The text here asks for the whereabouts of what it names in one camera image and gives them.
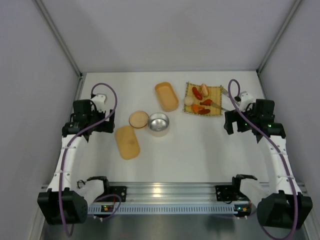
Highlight metal food tongs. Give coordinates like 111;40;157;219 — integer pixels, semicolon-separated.
210;87;240;111

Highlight red chicken drumstick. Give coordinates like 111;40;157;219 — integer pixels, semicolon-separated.
199;99;213;106

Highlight red meat slice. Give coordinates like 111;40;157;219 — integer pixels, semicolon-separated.
198;108;211;115

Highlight red sausage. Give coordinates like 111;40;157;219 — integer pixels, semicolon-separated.
192;86;203;100

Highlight white steamed bun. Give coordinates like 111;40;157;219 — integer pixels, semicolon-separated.
183;96;194;106

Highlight sesame bread bun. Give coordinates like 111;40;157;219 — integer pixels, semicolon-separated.
199;83;210;97

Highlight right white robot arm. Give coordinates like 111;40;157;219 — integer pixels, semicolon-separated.
224;99;313;229

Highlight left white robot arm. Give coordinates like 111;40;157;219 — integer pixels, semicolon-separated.
37;94;115;225

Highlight orange oval box lid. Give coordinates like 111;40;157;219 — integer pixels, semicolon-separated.
115;125;141;160

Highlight orange oval lunch box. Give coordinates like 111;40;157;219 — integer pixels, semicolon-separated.
154;82;179;112

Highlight bamboo mat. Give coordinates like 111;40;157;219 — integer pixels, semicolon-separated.
182;82;223;117

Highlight round wooden lid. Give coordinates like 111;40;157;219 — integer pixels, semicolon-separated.
129;111;149;129

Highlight orange chicken wing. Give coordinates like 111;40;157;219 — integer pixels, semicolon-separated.
191;104;204;113

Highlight round steel bowl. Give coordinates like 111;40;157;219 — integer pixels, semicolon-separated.
147;112;170;137

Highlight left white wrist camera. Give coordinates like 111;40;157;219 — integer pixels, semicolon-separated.
90;94;107;112

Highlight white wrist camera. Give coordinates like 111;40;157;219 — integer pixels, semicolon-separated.
90;94;107;112
234;91;256;112

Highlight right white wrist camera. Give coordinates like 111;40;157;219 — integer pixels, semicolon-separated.
234;91;256;112

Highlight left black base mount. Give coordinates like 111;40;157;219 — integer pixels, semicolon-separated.
106;185;127;203

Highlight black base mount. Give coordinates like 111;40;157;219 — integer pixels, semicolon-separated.
106;185;127;203
215;185;237;204

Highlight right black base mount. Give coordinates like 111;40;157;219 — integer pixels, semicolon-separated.
215;185;237;204

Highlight aluminium rail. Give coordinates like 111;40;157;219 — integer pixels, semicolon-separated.
41;181;307;203

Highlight perforated cable tray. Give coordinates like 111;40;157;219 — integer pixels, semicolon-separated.
88;203;250;215

